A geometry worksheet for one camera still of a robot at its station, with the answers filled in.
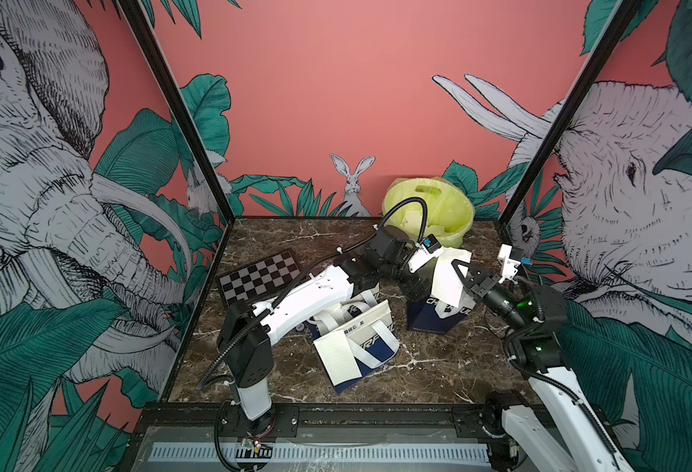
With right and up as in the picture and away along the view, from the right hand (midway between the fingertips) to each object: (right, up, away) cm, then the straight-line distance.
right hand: (450, 262), depth 65 cm
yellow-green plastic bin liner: (+9, +15, +27) cm, 32 cm away
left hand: (-2, -3, +8) cm, 8 cm away
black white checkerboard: (-54, -8, +33) cm, 64 cm away
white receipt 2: (-25, -21, -1) cm, 33 cm away
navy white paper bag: (-18, -17, +3) cm, 25 cm away
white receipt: (0, -5, 0) cm, 5 cm away
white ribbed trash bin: (+3, +6, +12) cm, 13 cm away
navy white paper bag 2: (-1, -15, +14) cm, 20 cm away
